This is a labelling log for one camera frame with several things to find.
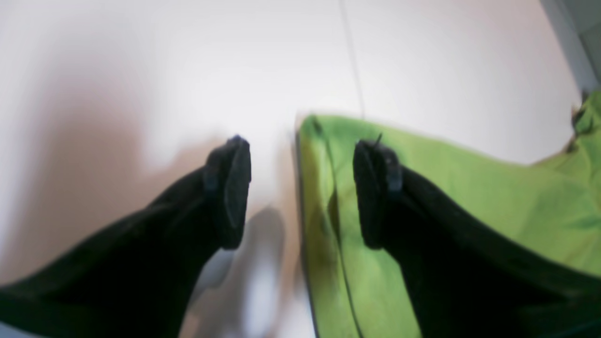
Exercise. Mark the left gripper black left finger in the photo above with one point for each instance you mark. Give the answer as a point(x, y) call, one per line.
point(134, 278)

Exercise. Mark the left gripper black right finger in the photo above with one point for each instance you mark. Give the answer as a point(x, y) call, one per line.
point(464, 279)

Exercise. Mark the green t-shirt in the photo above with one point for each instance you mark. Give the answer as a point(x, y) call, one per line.
point(551, 208)

